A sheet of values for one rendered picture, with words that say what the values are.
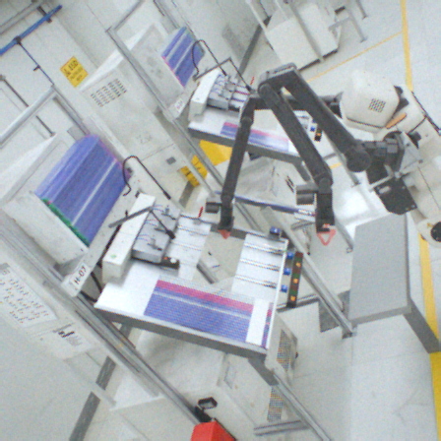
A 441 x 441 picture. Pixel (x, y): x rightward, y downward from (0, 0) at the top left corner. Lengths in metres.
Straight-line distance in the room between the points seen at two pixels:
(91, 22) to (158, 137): 2.24
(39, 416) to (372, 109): 2.83
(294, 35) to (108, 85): 3.75
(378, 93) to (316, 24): 4.83
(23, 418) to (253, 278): 1.91
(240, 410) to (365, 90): 1.46
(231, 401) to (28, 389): 1.70
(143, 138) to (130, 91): 0.31
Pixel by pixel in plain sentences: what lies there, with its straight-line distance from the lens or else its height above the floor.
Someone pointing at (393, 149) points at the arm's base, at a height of 1.21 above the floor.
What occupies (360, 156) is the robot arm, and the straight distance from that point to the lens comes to 1.86.
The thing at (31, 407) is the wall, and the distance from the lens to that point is 3.87.
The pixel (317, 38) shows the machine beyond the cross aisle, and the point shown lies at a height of 0.26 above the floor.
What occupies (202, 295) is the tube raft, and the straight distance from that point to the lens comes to 2.36.
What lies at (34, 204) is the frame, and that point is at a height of 1.66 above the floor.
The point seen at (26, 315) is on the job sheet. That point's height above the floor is 1.29.
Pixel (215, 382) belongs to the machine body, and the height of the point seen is 0.62.
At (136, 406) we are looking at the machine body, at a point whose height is 0.61.
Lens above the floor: 2.11
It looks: 26 degrees down
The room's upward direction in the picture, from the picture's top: 38 degrees counter-clockwise
